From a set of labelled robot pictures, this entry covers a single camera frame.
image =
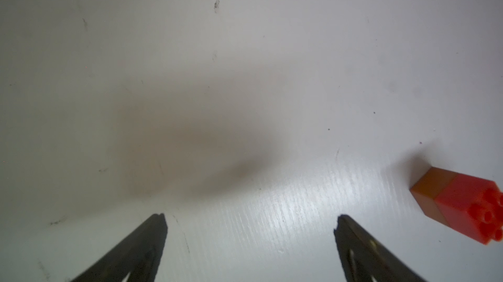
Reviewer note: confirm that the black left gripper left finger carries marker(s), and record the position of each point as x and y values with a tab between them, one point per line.
136	258

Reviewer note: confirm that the orange square lego brick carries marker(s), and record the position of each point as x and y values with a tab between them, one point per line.
428	187

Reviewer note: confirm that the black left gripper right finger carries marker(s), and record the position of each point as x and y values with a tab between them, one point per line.
364	258

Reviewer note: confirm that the red small lego brick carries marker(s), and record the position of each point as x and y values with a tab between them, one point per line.
473	207

